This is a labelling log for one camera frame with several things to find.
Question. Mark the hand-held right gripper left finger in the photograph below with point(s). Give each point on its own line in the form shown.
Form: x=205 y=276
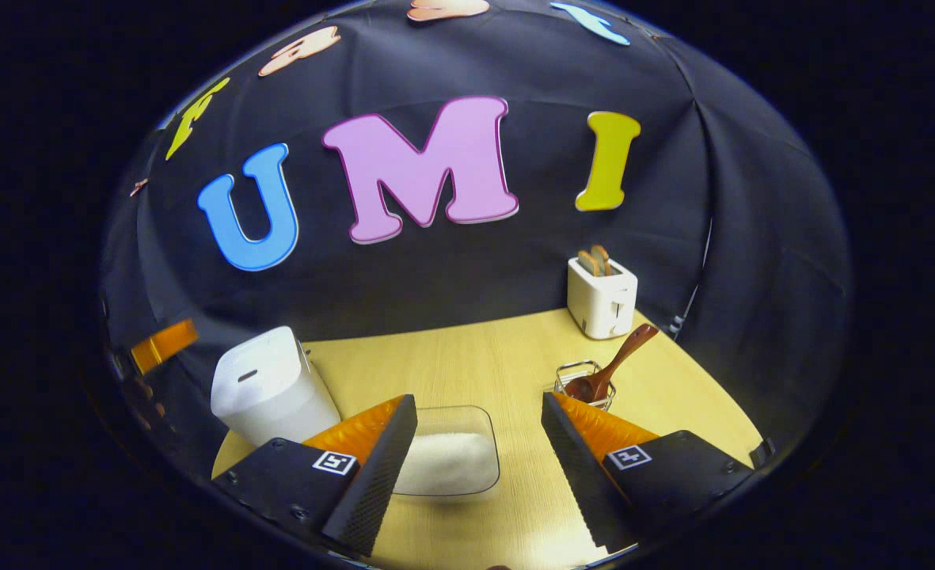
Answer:
x=380 y=475

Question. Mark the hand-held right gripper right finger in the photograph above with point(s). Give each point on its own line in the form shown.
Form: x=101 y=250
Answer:
x=574 y=467

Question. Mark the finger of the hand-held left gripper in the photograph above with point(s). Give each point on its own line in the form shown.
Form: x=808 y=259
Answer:
x=162 y=346

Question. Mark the pile of white rice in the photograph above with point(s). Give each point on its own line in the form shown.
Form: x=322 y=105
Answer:
x=451 y=463

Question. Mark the clear plastic rice container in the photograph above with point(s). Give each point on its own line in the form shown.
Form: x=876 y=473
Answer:
x=451 y=419

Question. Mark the white rice cooker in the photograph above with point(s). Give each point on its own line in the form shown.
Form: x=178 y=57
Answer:
x=269 y=388

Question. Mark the brown wooden spoon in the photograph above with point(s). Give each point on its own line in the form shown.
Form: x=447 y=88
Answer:
x=617 y=360

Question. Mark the copper backdrop clip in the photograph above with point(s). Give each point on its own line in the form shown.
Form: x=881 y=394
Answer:
x=139 y=187

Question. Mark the white toaster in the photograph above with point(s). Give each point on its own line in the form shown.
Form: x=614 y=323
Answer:
x=602 y=305

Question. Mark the brown toast slice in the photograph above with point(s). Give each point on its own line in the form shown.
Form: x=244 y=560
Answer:
x=602 y=257
x=587 y=264

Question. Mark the black backdrop cloth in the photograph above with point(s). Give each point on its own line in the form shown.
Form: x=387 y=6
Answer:
x=475 y=269

